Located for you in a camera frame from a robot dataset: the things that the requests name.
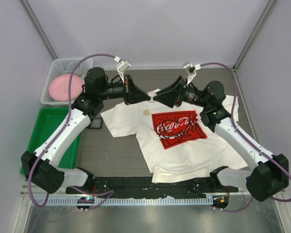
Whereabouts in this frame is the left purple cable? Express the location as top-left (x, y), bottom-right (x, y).
top-left (27, 53), bottom-right (117, 211)

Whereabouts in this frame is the gold flower brooch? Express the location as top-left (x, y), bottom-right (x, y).
top-left (143, 109), bottom-right (150, 116)

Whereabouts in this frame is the white printed t-shirt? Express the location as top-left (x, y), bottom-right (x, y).
top-left (101, 101), bottom-right (247, 183)

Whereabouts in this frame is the pink plate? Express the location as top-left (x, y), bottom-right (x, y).
top-left (48, 74), bottom-right (84, 101)

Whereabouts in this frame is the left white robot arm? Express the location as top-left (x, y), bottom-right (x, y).
top-left (21, 67), bottom-right (150, 194)

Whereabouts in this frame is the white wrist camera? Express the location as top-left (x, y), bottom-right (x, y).
top-left (183, 62), bottom-right (201, 85)
top-left (114, 56), bottom-right (131, 83)

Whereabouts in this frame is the white slotted cable duct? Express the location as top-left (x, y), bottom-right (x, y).
top-left (47, 195), bottom-right (213, 206)

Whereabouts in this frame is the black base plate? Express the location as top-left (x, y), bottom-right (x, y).
top-left (65, 175), bottom-right (239, 198)

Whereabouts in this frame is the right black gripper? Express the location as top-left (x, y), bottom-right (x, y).
top-left (154, 75), bottom-right (210, 109)

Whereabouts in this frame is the black brooch box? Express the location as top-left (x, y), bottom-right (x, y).
top-left (86, 117), bottom-right (103, 130)

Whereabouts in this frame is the white plastic basket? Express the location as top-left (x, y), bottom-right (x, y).
top-left (40, 57), bottom-right (93, 107)

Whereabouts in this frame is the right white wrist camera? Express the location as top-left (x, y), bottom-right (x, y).
top-left (183, 62), bottom-right (201, 85)

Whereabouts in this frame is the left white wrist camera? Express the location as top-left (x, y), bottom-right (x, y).
top-left (114, 56), bottom-right (131, 83)

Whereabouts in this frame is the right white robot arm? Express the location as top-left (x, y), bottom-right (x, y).
top-left (153, 77), bottom-right (289, 201)

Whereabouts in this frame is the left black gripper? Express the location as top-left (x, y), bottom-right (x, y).
top-left (98, 74), bottom-right (150, 105)

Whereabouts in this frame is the light blue cup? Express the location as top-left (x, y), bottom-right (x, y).
top-left (65, 62), bottom-right (83, 77)

